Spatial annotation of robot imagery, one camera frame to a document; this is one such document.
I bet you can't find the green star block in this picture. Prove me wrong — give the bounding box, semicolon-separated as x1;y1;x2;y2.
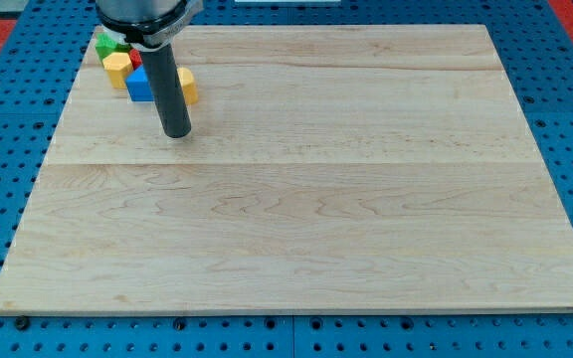
95;33;131;62

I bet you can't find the red block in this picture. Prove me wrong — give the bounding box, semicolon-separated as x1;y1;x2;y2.
128;49;142;70

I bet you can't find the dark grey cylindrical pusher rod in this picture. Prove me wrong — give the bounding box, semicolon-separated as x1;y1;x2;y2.
141;45;191;138

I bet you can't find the light wooden board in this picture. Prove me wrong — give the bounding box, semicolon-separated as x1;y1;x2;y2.
0;25;573;316

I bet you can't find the yellow rounded block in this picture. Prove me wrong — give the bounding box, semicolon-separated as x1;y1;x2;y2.
177;67;199;105

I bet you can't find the blue pentagon block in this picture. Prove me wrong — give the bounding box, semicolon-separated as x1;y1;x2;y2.
125;66;154;102

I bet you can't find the yellow hexagon block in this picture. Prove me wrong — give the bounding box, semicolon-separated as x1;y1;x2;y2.
102;52;133;90

